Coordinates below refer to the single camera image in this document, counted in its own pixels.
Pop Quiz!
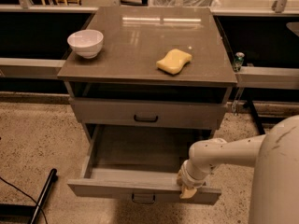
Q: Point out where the grey drawer cabinet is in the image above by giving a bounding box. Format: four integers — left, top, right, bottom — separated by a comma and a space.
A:
58, 7, 236, 137

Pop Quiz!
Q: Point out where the black pole on floor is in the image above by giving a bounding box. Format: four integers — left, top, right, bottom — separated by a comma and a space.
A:
27, 168, 58, 224

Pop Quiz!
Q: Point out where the grey top drawer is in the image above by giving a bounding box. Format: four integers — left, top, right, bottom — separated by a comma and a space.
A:
69, 98, 227, 130

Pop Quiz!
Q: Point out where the black floor cable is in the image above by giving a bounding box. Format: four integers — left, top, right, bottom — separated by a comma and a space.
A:
0, 175, 49, 224

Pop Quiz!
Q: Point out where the white bowl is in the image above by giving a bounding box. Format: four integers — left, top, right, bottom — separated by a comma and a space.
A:
67, 29, 104, 59

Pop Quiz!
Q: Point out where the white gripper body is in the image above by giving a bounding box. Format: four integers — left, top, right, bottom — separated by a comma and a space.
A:
178, 160, 207, 189

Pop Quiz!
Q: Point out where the black stand leg with wheels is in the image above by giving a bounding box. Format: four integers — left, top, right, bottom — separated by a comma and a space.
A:
243, 98, 265, 134

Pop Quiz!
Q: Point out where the grey drawer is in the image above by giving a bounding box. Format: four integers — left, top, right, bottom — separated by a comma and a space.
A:
68, 125, 221, 205
69, 98, 227, 130

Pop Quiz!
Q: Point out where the yellow sponge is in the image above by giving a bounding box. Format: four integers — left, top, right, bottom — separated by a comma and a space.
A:
156, 49, 192, 75

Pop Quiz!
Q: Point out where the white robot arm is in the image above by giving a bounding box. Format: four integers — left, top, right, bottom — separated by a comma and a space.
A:
177, 116, 299, 224

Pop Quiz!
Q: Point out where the grey metal rail frame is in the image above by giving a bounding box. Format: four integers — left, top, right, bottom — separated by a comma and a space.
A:
1, 7, 299, 90

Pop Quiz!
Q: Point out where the green soda can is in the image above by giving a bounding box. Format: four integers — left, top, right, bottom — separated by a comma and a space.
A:
234, 52, 245, 72

